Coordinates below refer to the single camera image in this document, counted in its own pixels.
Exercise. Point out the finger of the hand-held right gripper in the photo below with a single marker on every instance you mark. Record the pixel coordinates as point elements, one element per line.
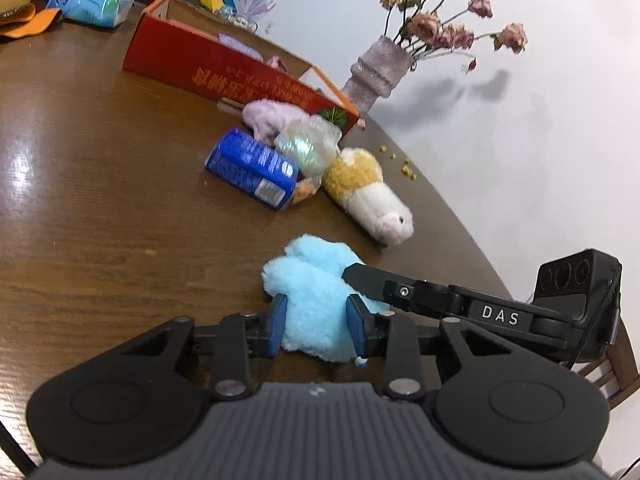
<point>380,282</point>

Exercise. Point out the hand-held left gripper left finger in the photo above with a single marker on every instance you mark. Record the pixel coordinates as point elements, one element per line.
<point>277,325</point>

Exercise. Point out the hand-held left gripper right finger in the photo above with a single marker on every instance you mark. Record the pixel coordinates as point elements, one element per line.
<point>356,325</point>

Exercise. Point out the light blue plush toy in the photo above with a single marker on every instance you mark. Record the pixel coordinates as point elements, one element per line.
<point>315,290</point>

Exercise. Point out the yellow and white sheep plush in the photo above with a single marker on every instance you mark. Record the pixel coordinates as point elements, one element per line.
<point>370,200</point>

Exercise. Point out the red cardboard box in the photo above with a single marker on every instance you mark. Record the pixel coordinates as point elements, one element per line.
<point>200,67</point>

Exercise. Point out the wooden chair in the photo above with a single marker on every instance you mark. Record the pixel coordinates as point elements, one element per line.
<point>625,370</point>

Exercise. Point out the scattered yellow crumbs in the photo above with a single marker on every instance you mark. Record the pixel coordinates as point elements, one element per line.
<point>405,165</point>

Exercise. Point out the clear plastic bag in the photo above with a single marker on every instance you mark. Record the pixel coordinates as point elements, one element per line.
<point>305,145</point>

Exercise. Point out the blue packet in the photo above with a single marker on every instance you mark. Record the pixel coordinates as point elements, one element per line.
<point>250,165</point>

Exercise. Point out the pale pink plush toy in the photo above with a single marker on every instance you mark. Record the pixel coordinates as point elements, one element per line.
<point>270,117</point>

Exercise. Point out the pink textured vase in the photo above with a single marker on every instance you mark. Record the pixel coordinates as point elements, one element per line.
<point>375,70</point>

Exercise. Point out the dried rose bouquet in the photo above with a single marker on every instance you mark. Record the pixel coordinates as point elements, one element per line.
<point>425,25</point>

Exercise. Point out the purple knit cloth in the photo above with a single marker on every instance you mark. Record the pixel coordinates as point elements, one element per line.
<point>240,45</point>

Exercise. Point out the purple dried plant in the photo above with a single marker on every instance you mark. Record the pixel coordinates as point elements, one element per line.
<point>260,2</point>

